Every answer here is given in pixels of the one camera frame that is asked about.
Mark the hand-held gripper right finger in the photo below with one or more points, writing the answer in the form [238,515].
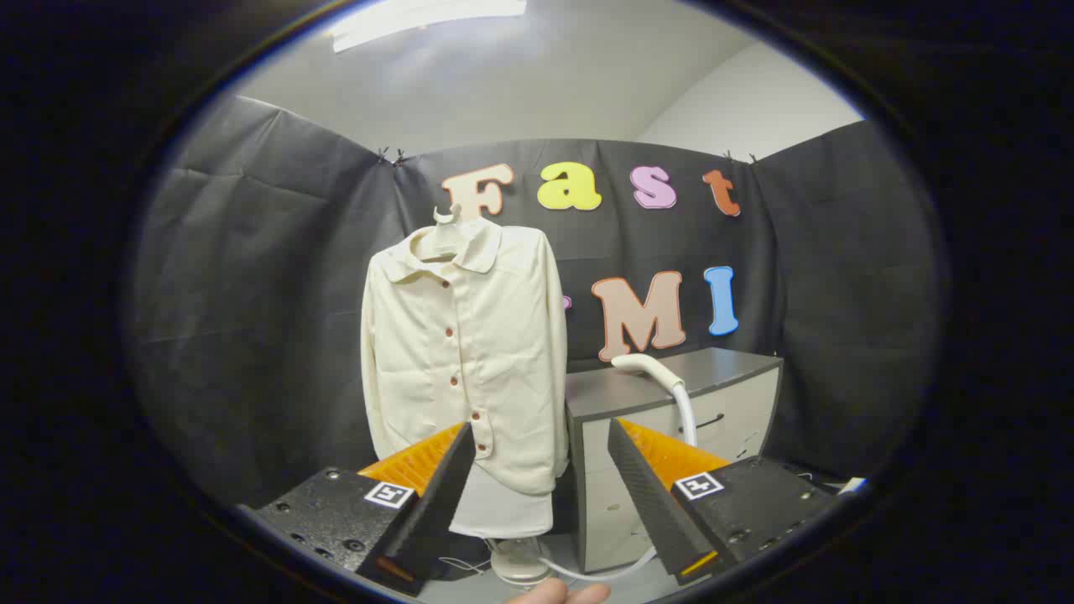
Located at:
[654,503]

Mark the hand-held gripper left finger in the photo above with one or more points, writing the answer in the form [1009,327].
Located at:
[436,512]

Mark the white garment steamer head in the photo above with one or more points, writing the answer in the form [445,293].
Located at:
[646,365]

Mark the cream button shirt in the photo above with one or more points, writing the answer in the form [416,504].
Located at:
[419,352]

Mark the white steamer base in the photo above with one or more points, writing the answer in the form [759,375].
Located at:
[520,560]

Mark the white clothes hanger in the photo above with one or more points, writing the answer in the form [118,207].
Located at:
[445,216]

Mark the white ironing pad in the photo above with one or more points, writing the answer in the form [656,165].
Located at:
[503,507]

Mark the grey cabinet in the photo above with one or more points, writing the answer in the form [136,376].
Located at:
[738,403]

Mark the ceiling light panel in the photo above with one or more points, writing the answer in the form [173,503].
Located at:
[403,25]

